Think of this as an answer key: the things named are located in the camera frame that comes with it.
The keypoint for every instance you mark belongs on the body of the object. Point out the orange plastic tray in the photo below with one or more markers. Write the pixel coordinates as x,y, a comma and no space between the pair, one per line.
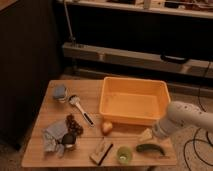
133,101

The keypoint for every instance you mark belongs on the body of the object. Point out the wooden block brush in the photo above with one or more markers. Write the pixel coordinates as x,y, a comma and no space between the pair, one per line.
101,151

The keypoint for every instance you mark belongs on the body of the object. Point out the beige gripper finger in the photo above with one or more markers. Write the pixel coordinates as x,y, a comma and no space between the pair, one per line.
146,135

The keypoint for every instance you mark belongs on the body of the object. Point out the small green cup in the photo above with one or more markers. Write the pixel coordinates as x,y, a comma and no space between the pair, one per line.
124,155

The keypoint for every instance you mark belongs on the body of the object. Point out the black handle on rail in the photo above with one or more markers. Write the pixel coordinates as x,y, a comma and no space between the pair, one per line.
177,60

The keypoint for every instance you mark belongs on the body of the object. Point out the yellow onion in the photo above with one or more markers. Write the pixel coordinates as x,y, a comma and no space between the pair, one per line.
106,127

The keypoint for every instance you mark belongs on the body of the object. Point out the grey metal shelf rail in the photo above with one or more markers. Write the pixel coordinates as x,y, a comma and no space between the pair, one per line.
122,62

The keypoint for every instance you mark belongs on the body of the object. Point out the blue grey cloth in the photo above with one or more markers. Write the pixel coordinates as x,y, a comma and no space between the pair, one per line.
52,137

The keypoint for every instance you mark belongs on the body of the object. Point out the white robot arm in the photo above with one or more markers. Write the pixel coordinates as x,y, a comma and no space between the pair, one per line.
178,116

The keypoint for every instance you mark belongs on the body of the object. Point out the upper cluttered shelf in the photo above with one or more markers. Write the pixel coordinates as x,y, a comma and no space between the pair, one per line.
142,6

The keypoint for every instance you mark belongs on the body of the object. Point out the metal vertical pole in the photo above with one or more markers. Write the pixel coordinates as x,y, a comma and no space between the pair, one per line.
72,38

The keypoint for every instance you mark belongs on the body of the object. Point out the wooden folding table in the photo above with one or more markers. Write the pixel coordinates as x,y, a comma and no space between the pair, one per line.
89,92

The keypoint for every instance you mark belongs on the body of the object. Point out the blue grey sponge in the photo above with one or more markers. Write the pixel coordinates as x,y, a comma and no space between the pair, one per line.
60,93

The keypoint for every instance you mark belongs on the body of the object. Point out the brown grape bunch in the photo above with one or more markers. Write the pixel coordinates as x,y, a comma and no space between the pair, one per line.
73,126

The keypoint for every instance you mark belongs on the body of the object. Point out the white handled spoon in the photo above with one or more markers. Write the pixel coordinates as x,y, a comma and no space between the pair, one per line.
74,100

